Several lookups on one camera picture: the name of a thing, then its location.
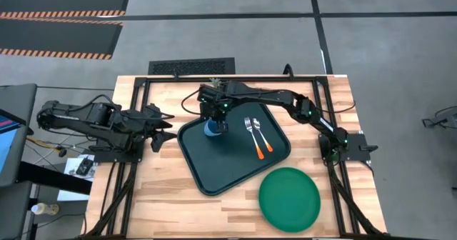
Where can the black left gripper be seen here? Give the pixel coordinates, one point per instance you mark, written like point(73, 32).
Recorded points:
point(147, 125)

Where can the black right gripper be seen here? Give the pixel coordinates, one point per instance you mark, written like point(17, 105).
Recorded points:
point(216, 102)

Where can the blue plastic cup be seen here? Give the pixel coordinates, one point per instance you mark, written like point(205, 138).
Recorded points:
point(210, 129)

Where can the dark green plastic tray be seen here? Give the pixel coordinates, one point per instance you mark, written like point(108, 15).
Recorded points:
point(228, 161)

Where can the green round plate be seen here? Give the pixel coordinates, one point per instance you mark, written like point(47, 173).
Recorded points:
point(289, 199)

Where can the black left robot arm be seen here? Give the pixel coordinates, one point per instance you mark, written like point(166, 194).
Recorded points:
point(93, 120)

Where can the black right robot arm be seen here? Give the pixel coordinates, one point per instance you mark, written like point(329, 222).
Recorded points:
point(282, 99)

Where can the black floor vent grille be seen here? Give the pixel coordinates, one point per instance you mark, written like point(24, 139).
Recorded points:
point(191, 67)

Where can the small black handheld device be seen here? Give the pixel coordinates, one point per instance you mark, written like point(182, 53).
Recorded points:
point(84, 166)

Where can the white paper sheet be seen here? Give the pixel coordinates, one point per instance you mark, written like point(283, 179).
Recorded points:
point(71, 193)

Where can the black desk bar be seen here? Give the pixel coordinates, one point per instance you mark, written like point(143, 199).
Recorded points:
point(53, 177)

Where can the white plastic bottle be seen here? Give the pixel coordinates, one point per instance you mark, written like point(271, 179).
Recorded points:
point(44, 209)

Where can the grey monitor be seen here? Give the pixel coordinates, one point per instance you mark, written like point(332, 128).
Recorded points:
point(18, 104)

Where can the black stand on floor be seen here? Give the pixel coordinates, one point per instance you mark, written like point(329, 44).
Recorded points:
point(441, 118)

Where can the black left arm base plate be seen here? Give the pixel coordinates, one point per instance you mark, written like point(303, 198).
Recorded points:
point(118, 158)

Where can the black aluminium table frame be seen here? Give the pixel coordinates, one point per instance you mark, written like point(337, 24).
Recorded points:
point(160, 79)

